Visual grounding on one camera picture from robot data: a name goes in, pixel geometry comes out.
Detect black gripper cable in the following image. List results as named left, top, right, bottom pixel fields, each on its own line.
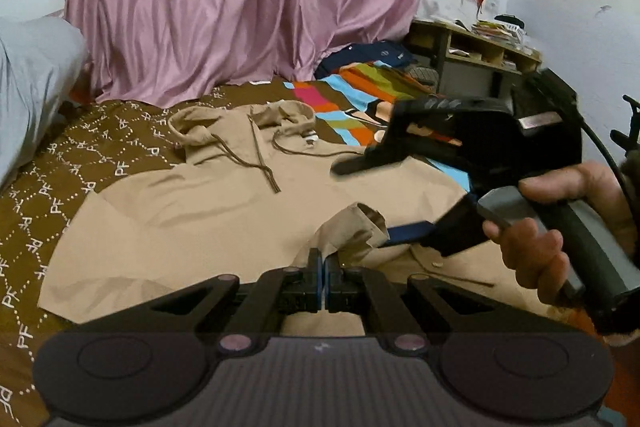
left=572, top=99, right=632, bottom=212

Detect brown patterned bedsheet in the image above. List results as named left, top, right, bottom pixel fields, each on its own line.
left=0, top=77, right=386, bottom=427

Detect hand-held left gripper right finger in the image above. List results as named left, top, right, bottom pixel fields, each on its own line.
left=325, top=251, right=538, bottom=355

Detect beige hoodie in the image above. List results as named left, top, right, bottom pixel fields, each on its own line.
left=37, top=99, right=566, bottom=338

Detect grey pillow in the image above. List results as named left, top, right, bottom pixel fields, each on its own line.
left=0, top=17, right=90, bottom=188

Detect wooden desk shelf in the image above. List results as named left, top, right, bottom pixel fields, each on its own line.
left=405, top=19, right=543, bottom=98

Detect person's right hand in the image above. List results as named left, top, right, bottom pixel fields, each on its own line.
left=484, top=161, right=623, bottom=309

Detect stack of papers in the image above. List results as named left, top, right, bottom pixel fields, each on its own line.
left=470, top=13, right=527, bottom=44

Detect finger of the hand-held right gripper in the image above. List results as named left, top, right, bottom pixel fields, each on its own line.
left=384, top=194, right=496, bottom=259
left=331, top=139, right=418, bottom=178

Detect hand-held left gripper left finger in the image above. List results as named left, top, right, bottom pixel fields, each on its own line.
left=107, top=248, right=323, bottom=355

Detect navy garment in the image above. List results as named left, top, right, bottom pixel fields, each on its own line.
left=315, top=39, right=416, bottom=78

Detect colourful cartoon printed blanket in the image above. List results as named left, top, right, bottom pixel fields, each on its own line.
left=282, top=59, right=473, bottom=192

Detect person's right forearm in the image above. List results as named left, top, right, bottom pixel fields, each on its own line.
left=616, top=152, right=640, bottom=268

